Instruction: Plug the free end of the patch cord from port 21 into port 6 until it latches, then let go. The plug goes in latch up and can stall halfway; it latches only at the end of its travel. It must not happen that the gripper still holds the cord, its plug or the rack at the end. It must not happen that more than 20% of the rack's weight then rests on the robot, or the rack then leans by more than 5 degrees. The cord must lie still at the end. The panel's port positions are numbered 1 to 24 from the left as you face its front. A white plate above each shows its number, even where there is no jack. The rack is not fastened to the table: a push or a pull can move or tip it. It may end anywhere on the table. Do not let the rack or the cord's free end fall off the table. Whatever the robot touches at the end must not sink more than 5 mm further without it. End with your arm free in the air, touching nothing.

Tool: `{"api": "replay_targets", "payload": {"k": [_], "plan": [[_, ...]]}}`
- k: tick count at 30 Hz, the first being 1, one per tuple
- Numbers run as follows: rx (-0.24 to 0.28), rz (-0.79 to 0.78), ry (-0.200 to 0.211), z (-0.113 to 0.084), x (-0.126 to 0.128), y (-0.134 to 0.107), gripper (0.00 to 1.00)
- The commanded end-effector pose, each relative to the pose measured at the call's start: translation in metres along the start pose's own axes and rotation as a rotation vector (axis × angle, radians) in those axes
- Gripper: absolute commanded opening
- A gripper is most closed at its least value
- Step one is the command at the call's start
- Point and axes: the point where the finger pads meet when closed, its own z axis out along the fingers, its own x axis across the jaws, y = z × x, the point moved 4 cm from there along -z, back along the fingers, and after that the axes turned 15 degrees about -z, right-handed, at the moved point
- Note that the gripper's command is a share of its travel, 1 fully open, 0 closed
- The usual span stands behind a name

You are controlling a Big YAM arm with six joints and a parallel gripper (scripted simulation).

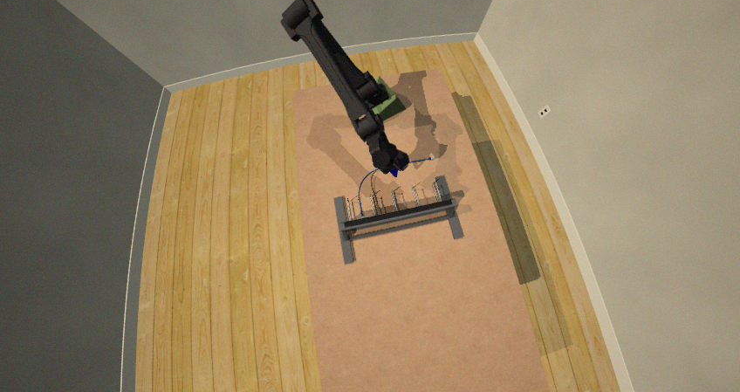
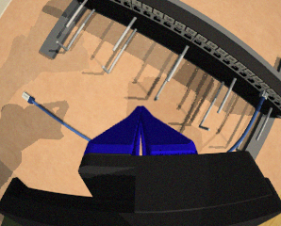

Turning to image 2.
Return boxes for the grey patch panel rack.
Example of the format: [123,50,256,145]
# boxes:
[40,0,281,160]

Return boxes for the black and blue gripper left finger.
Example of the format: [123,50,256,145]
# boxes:
[83,105,141,155]

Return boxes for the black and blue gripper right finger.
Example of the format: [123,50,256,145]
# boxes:
[140,105,198,155]

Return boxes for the dark blue cable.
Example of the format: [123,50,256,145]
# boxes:
[32,101,261,153]

